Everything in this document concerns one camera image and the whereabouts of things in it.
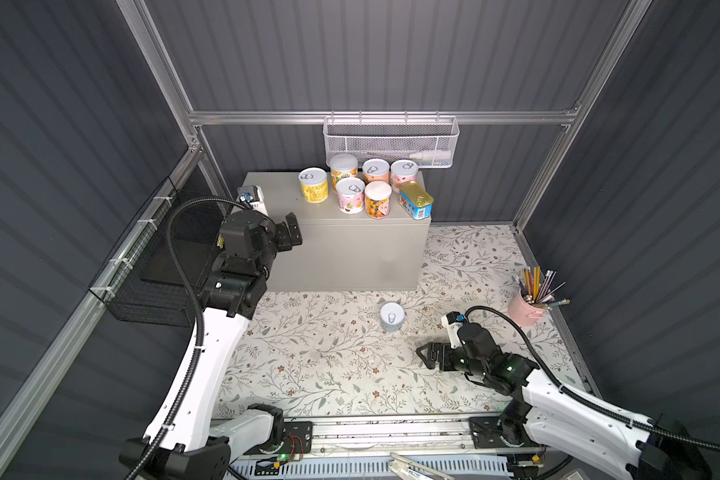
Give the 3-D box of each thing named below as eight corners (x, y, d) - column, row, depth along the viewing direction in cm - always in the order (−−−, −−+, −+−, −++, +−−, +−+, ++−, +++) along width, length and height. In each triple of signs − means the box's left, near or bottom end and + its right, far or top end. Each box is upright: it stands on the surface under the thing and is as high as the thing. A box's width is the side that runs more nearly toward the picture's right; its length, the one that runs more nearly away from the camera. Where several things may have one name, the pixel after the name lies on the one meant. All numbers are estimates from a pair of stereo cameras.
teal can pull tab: (380, 332, 94) (381, 323, 89) (380, 311, 98) (380, 302, 94) (403, 332, 94) (405, 323, 89) (402, 311, 98) (403, 302, 94)
